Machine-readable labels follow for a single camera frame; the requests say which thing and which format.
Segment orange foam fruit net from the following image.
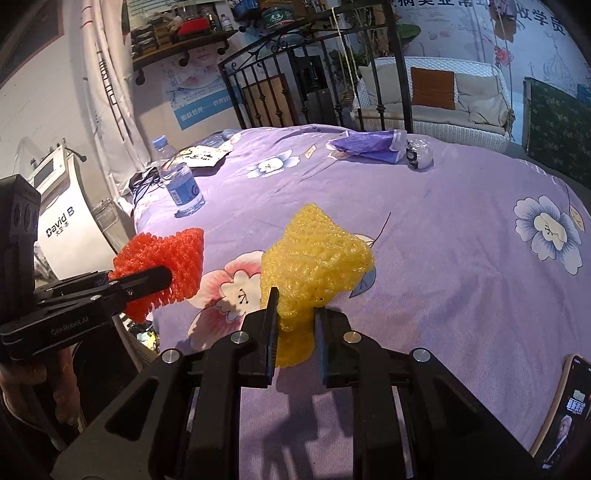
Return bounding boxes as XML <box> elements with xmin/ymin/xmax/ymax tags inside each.
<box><xmin>108</xmin><ymin>226</ymin><xmax>206</xmax><ymax>325</ymax></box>

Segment yellow foam fruit net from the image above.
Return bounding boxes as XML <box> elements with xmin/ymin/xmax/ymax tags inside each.
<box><xmin>260</xmin><ymin>204</ymin><xmax>375</xmax><ymax>368</ymax></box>

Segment person's left hand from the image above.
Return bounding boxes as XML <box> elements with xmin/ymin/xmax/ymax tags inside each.
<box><xmin>1</xmin><ymin>348</ymin><xmax>81</xmax><ymax>449</ymax></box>

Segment white David B machine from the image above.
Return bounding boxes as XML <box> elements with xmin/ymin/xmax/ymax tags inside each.
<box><xmin>28</xmin><ymin>145</ymin><xmax>115</xmax><ymax>279</ymax></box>

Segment blue label water bottle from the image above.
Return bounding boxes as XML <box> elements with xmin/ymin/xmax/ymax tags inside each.
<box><xmin>152</xmin><ymin>135</ymin><xmax>205</xmax><ymax>218</ymax></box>

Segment printed paper booklet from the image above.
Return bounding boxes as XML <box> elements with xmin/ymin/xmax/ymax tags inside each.
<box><xmin>173</xmin><ymin>144</ymin><xmax>231</xmax><ymax>169</ymax></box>

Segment purple floral bed sheet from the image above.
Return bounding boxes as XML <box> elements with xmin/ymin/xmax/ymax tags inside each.
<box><xmin>134</xmin><ymin>125</ymin><xmax>590</xmax><ymax>479</ymax></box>

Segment purple tissue pack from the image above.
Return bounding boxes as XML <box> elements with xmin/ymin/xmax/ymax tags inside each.
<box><xmin>329</xmin><ymin>130</ymin><xmax>407</xmax><ymax>164</ymax></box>

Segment smartphone with lit screen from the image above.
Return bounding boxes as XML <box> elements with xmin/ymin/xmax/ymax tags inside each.
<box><xmin>530</xmin><ymin>354</ymin><xmax>590</xmax><ymax>472</ymax></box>

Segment brown square cushion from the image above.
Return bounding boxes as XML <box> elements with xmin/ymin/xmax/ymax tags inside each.
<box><xmin>411</xmin><ymin>67</ymin><xmax>456</xmax><ymax>110</ymax></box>

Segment white wicker sofa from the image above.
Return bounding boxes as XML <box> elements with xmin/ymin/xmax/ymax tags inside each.
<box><xmin>351</xmin><ymin>56</ymin><xmax>514</xmax><ymax>153</ymax></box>

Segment dark green patterned cloth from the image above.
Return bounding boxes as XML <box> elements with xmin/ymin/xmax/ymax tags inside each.
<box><xmin>522</xmin><ymin>77</ymin><xmax>590</xmax><ymax>188</ymax></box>

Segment black cables on bed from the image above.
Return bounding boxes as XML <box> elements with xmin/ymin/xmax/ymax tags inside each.
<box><xmin>129</xmin><ymin>165</ymin><xmax>170</xmax><ymax>206</ymax></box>

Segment blue white wall poster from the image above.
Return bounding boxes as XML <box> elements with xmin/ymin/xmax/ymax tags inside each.
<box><xmin>160</xmin><ymin>44</ymin><xmax>232</xmax><ymax>130</ymax></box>

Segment wooden wall shelf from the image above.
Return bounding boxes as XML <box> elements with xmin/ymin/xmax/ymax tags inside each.
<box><xmin>131</xmin><ymin>15</ymin><xmax>238</xmax><ymax>86</ymax></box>

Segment black iron bed frame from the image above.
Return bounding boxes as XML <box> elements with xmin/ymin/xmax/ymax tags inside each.
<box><xmin>218</xmin><ymin>1</ymin><xmax>414</xmax><ymax>132</ymax></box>

